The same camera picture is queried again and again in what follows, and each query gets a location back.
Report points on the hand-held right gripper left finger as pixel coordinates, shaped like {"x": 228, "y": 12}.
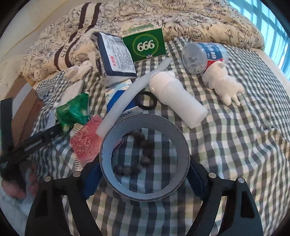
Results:
{"x": 90, "y": 181}

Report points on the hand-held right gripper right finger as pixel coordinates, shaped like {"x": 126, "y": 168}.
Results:
{"x": 197, "y": 179}

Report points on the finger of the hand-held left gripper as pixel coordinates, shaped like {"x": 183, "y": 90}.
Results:
{"x": 5, "y": 124}
{"x": 34, "y": 140}

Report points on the brown cardboard box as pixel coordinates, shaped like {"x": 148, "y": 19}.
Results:
{"x": 25, "y": 109}

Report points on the green foil packet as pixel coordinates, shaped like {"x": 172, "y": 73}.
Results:
{"x": 72, "y": 111}

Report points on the grey tape roll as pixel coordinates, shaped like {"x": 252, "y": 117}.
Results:
{"x": 145, "y": 120}

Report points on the white plush toy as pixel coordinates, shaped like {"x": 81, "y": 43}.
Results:
{"x": 217, "y": 79}

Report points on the person's left hand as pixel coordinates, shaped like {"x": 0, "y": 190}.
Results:
{"x": 13, "y": 192}

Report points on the pale blue cloth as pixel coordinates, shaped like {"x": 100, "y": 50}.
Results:
{"x": 13, "y": 213}

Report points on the red patterned packet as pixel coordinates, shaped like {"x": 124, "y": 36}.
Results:
{"x": 86, "y": 140}

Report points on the checked bed sheet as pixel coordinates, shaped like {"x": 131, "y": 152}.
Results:
{"x": 226, "y": 147}

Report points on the white cylindrical bottle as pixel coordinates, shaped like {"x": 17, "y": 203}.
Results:
{"x": 179, "y": 102}

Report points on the white socks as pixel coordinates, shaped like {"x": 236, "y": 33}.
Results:
{"x": 77, "y": 70}

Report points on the blue white tissue packet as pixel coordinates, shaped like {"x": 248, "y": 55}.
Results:
{"x": 113, "y": 93}

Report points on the white foam tube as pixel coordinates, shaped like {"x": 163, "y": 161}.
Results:
{"x": 126, "y": 97}

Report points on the blue and white packet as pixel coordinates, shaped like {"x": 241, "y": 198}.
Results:
{"x": 115, "y": 56}

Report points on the clear plastic water bottle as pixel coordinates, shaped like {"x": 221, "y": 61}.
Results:
{"x": 204, "y": 56}

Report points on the cream bed mattress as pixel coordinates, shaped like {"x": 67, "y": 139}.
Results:
{"x": 277, "y": 74}

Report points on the green cardboard box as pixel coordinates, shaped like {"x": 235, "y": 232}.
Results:
{"x": 145, "y": 45}

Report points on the floral quilt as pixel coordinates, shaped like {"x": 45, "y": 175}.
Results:
{"x": 192, "y": 20}

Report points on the window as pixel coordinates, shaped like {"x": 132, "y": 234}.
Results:
{"x": 271, "y": 27}

